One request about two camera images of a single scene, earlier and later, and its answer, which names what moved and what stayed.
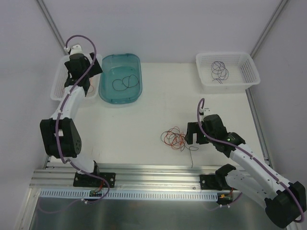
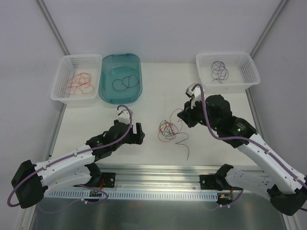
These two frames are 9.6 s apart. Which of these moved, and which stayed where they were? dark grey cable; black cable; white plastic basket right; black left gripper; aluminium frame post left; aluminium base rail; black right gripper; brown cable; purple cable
Moved: black right gripper; black left gripper; brown cable
Stayed: aluminium base rail; purple cable; white plastic basket right; dark grey cable; black cable; aluminium frame post left
